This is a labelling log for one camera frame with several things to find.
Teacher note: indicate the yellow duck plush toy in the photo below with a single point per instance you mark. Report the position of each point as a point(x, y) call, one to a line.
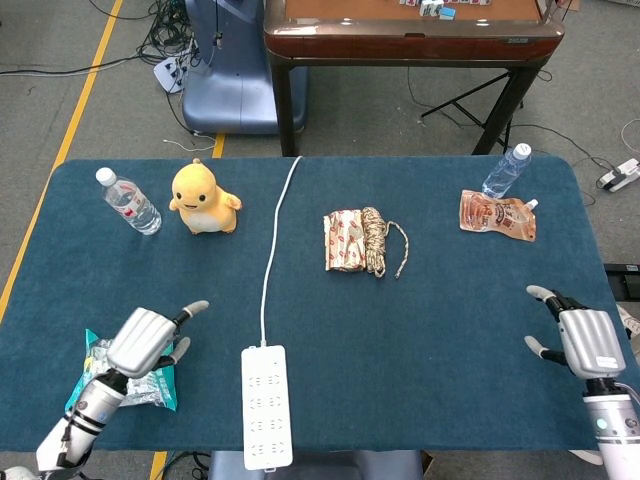
point(202, 205)

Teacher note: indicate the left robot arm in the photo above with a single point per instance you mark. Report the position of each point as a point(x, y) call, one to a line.
point(82, 420)

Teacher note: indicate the teal snack bag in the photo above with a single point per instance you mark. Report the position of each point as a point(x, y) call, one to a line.
point(155, 392)

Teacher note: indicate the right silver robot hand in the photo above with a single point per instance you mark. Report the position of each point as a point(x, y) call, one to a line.
point(592, 345)

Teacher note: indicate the white floor socket with plugs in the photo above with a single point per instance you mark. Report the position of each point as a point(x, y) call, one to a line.
point(620, 175)

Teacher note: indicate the brown mahjong table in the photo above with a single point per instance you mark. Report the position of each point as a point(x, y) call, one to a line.
point(410, 40)

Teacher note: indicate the blue grey robot chassis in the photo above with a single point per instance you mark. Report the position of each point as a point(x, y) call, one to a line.
point(320, 467)

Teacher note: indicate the orange spout pouch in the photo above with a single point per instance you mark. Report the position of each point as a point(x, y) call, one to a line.
point(495, 215)

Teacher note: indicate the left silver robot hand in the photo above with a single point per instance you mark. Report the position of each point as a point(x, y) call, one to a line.
point(140, 345)

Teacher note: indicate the blue label water bottle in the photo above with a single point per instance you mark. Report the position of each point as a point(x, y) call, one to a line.
point(502, 175)

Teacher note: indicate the black box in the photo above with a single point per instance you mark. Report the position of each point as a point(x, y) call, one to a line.
point(625, 282)

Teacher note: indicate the red label water bottle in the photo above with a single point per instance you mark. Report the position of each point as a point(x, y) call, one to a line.
point(132, 205)

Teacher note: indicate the white mahjong tile stack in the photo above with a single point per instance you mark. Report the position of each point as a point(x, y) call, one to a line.
point(430, 8)

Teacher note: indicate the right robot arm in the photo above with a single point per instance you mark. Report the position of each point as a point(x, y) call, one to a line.
point(615, 435)

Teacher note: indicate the white floor power strip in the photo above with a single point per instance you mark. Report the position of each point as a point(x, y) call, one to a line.
point(170, 75)

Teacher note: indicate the blue backed mahjong tile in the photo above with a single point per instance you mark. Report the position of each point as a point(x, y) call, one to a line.
point(448, 13)

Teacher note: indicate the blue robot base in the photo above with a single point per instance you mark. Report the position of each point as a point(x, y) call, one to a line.
point(235, 75)

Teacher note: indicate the dark teal table mat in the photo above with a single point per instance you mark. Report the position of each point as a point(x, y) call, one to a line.
point(350, 325)

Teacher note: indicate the red patterned folded packet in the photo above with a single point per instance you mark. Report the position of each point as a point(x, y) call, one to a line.
point(345, 240)

